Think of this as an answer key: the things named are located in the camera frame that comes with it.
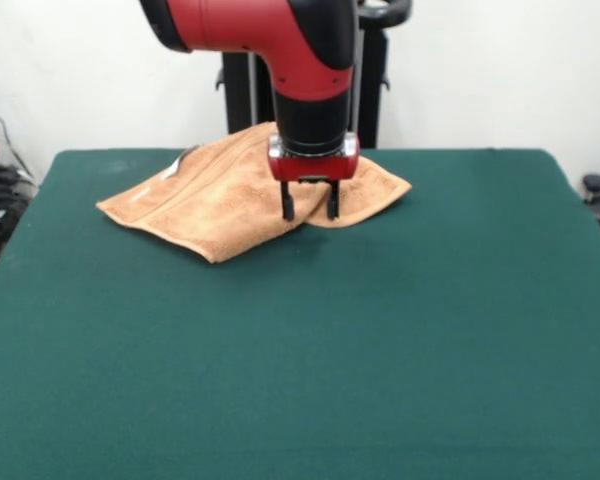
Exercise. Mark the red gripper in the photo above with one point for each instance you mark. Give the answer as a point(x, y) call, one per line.
point(312, 167)

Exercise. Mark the tan terry towel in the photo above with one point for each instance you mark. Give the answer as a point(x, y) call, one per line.
point(220, 210)

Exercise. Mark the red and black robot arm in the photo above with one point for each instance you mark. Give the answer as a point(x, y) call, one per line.
point(290, 45)

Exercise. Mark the dark green table cloth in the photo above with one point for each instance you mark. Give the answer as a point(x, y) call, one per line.
point(180, 375)

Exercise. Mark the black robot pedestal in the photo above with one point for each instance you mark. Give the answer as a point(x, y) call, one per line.
point(370, 90)

